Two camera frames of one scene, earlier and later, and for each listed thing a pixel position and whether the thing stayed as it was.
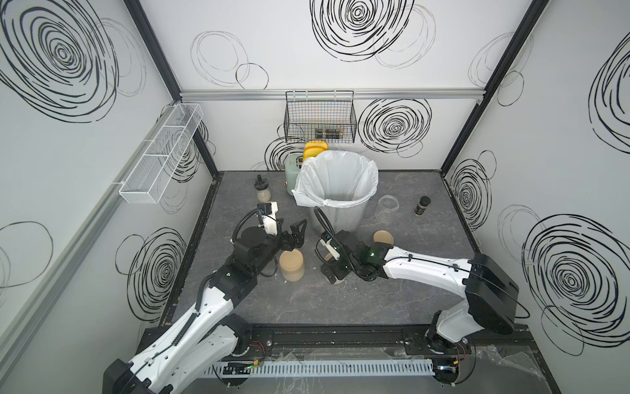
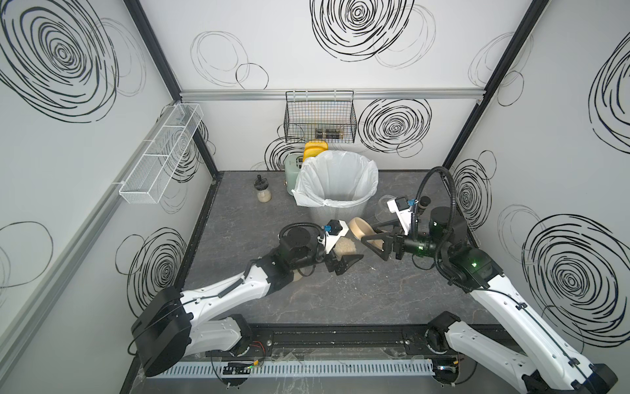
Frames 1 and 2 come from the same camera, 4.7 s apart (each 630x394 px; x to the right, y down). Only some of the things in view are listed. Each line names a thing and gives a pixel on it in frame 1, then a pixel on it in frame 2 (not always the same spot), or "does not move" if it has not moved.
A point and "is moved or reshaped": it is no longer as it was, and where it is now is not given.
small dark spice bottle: [424, 201] does not move
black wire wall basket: [320, 116] does not move
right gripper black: [334, 270] to [388, 240]
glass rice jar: [387, 206] does not move
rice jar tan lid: [327, 258] is moved or reshaped
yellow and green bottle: [292, 164] does not move
